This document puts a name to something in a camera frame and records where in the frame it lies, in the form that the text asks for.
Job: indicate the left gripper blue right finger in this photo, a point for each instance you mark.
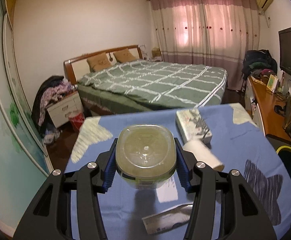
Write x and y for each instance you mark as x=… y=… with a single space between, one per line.
x=183 y=171

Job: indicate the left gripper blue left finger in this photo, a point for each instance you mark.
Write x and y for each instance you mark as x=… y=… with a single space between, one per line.
x=110 y=168

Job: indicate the clear plastic food container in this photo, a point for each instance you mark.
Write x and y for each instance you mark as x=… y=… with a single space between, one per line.
x=145 y=156

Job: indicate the white paper cup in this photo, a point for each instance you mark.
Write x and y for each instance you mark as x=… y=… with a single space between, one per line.
x=204 y=154

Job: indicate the white patterned carton box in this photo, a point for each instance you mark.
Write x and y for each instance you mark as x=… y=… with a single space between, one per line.
x=192 y=126

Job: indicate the flat white paper box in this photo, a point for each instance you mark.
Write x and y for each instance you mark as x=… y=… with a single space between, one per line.
x=168 y=219

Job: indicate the blue star patterned cloth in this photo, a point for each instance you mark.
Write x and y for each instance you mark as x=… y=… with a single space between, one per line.
x=249 y=199

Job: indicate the red bucket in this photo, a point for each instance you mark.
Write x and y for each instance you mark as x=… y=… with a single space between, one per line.
x=76 y=118

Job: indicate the white nightstand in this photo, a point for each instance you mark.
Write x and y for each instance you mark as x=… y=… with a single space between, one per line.
x=60 y=110

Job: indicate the green checked bed quilt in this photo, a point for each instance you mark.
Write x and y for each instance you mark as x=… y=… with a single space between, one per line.
x=161 y=84

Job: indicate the sliding wardrobe door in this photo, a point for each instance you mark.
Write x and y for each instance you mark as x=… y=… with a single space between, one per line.
x=24 y=162

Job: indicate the clothes pile on nightstand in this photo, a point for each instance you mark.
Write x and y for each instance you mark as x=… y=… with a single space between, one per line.
x=50 y=90

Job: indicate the wooden bed headboard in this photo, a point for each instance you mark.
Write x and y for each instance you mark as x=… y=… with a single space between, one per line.
x=75 y=68

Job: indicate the left tan pillow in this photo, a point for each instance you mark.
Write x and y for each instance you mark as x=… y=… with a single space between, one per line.
x=98 y=62

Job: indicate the tan pillow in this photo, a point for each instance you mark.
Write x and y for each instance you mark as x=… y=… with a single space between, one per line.
x=123 y=56
x=98 y=62

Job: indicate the wooden long desk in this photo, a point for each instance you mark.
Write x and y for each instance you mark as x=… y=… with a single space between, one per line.
x=259 y=103

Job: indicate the right tan pillow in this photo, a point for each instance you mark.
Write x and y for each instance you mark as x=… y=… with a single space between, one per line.
x=123 y=56

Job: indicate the small cardboard box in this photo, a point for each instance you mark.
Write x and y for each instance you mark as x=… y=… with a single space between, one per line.
x=155 y=53

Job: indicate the dark clothes pile on desk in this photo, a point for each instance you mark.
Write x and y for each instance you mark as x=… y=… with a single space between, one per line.
x=257 y=59

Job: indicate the pink window curtain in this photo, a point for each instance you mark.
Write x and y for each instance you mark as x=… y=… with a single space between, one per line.
x=216 y=33

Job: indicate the black television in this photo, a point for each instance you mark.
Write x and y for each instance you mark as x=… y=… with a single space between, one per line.
x=285 y=50

